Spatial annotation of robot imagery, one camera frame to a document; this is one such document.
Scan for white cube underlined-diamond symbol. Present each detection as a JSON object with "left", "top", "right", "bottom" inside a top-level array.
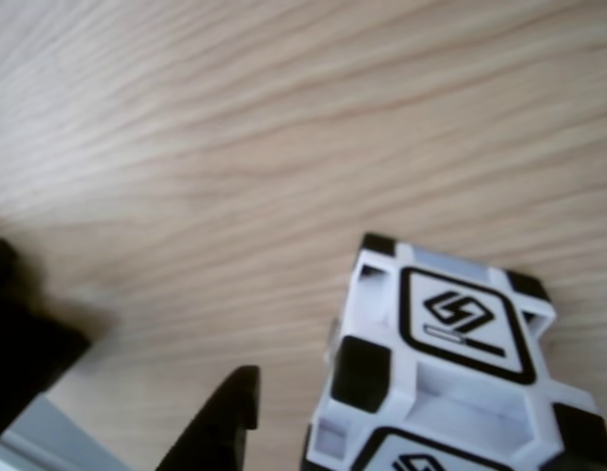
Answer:
[{"left": 301, "top": 231, "right": 607, "bottom": 471}]

